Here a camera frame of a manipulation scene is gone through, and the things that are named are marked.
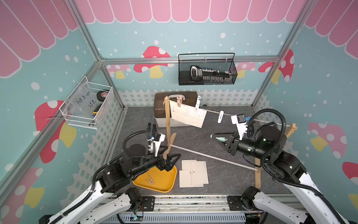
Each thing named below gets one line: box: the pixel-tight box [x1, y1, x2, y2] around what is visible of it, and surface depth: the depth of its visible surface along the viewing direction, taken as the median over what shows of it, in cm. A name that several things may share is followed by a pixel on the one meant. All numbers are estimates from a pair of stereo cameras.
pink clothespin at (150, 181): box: [144, 173, 155, 185], surface depth 83 cm
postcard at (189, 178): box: [179, 169, 204, 189], surface depth 85 cm
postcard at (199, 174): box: [190, 161, 209, 186], surface depth 87 cm
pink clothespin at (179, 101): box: [176, 96, 183, 108], surface depth 62 cm
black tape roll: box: [96, 90, 109, 102], surface depth 82 cm
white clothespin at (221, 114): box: [217, 110, 225, 124], surface depth 60 cm
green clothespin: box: [215, 136, 228, 142], surface depth 55 cm
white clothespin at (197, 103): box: [195, 95, 201, 112], surface depth 60 cm
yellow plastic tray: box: [131, 165, 178, 194], surface depth 83 cm
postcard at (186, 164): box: [181, 160, 198, 171], surface depth 89 cm
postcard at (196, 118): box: [188, 106, 208, 129], surface depth 66 cm
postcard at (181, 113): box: [169, 99, 190, 125], surface depth 67 cm
